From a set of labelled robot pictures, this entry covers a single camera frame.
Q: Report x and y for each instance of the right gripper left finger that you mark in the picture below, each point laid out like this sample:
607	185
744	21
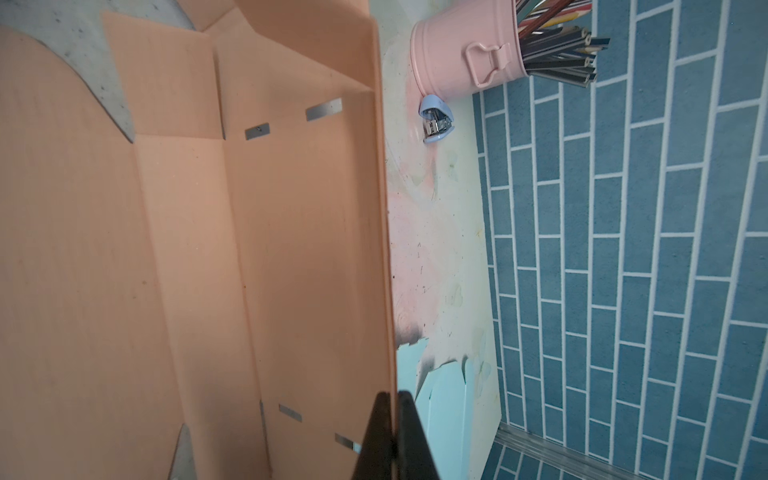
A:
376	454

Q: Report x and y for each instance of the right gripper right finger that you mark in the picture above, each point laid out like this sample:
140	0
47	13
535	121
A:
414	458

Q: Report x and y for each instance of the orange paper box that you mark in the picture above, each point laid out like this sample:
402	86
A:
211	295

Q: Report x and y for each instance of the light blue flat paper box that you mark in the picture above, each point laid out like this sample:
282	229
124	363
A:
457	403

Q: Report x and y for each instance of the small blue stapler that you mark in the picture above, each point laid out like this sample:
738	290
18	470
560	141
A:
438	119

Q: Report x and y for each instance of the pink pencil cup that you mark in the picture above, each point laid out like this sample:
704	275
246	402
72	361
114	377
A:
466	48

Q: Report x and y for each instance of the bundle of coloured pencils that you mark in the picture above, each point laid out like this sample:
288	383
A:
553	46

